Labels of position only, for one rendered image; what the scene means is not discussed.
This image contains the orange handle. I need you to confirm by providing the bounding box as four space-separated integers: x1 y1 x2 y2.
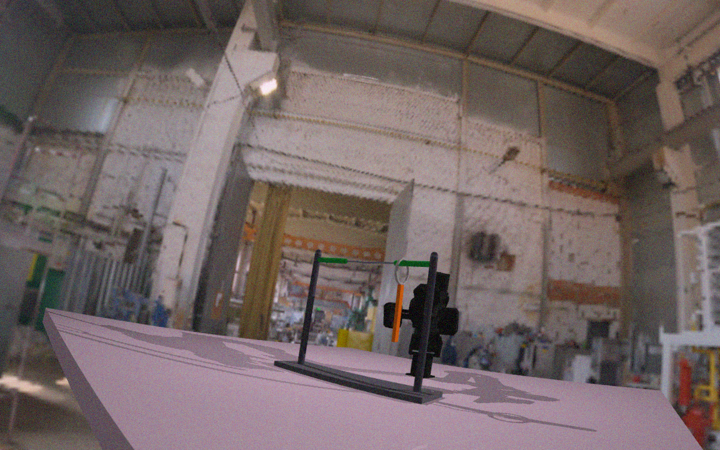
391 257 409 343

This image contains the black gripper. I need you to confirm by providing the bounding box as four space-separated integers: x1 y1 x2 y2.
383 302 459 336

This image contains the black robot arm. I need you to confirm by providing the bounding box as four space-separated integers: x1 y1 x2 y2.
405 271 450 379

